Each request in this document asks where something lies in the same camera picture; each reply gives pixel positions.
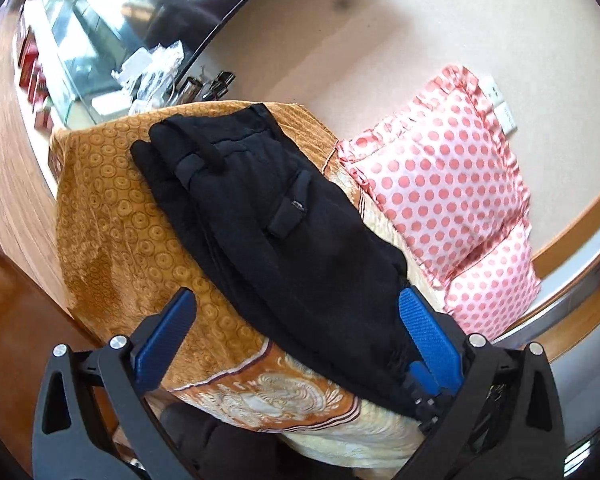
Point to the pink polka dot pillow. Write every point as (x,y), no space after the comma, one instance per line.
(495,290)
(440,185)

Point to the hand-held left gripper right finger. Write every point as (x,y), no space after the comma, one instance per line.
(425,325)

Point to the white plastic packaging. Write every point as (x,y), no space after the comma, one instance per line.
(150,67)

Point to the black pants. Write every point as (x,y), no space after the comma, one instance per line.
(280,240)

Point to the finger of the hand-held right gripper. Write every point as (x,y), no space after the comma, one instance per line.
(420,375)

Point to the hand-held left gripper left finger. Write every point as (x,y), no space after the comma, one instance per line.
(165,340)

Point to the red box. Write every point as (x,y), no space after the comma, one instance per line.
(28,57)
(37,87)
(42,119)

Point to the yellow orange patterned blanket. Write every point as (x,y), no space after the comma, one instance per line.
(110,210)

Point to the dark cloth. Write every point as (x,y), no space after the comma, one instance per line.
(205,445)

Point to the black flat screen television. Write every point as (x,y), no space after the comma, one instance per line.
(190,5)

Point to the wooden television cabinet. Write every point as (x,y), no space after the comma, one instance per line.
(10,170)

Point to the white wall socket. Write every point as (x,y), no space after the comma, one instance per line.
(492,91)
(506,119)

